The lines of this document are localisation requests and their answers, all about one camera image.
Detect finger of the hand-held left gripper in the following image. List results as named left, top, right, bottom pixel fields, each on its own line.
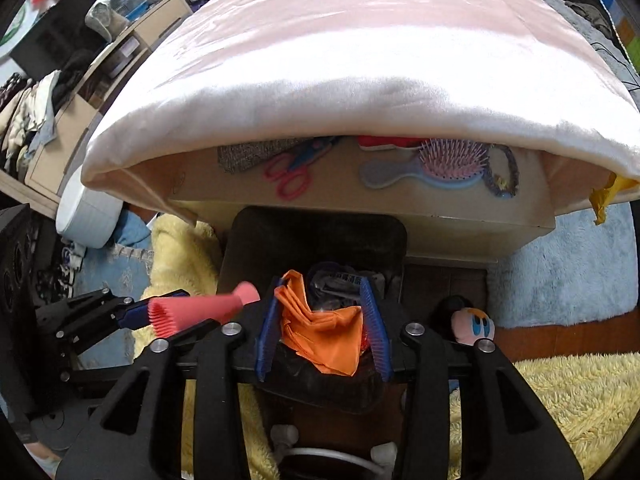
left=55, top=312, right=151, bottom=359
left=35, top=287, right=191, bottom=333

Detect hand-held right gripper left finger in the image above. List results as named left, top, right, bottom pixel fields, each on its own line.
left=55, top=276, right=284, bottom=480

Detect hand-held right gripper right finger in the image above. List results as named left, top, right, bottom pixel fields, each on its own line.
left=359, top=277, right=586, bottom=480

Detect orange cloth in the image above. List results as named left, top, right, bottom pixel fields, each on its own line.
left=274, top=269, right=363, bottom=377

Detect coral plastic cup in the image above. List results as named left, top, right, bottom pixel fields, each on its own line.
left=147, top=281, right=261, bottom=338

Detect black trash bin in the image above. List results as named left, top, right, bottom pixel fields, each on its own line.
left=217, top=206, right=408, bottom=413

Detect light blue patterned mat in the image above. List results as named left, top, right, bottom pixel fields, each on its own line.
left=75, top=210, right=156, bottom=371

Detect black round object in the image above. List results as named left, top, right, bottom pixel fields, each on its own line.
left=430, top=295, right=468, bottom=341

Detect pink round plush toy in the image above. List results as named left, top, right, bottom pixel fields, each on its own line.
left=451, top=307, right=496, bottom=346

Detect white round stool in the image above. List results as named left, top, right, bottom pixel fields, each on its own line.
left=55, top=167, right=126, bottom=250

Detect cream low table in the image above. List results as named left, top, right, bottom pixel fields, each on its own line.
left=120, top=135, right=613, bottom=266

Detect grey pad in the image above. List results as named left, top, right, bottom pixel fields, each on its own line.
left=217, top=139, right=306, bottom=173

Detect pink blue scissors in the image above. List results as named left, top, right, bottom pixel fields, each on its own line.
left=264, top=136, right=336, bottom=198

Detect blue pink hairbrush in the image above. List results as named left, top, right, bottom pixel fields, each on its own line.
left=359, top=139, right=488, bottom=190

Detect red white slipper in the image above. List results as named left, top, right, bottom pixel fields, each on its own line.
left=357, top=134, right=431, bottom=152

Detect wooden television cabinet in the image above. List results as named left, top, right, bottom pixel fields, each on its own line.
left=20, top=0, right=193, bottom=221

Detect blue grey fluffy rug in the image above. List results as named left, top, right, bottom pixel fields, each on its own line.
left=487, top=200, right=640, bottom=331

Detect yellow fluffy rug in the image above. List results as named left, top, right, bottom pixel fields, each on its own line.
left=140, top=212, right=640, bottom=480

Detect pile of clothes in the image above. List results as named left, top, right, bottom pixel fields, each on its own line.
left=0, top=72, right=63, bottom=176

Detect yellow cloth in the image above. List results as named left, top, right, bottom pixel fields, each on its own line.
left=589, top=172, right=626, bottom=226

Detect pink satin tablecloth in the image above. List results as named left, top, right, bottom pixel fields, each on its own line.
left=80, top=0, right=640, bottom=211

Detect black television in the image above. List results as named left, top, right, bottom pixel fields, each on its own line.
left=10, top=22, right=101, bottom=78

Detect blue pet carrier with cloth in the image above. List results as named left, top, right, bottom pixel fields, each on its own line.
left=85, top=0, right=163, bottom=41

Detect grey fluffy blanket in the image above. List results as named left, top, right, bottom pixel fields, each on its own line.
left=565, top=0, right=640, bottom=111

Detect colourful knitted blanket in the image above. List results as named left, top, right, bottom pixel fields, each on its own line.
left=582, top=0, right=640, bottom=61

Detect white cable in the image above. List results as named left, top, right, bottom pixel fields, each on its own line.
left=270, top=425, right=401, bottom=480

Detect braided cord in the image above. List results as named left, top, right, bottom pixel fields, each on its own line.
left=482, top=144, right=521, bottom=200

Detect green round wall picture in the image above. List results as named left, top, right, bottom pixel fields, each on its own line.
left=0, top=10, right=28, bottom=61

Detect black cable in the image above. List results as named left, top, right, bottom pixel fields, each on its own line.
left=592, top=42, right=640, bottom=91

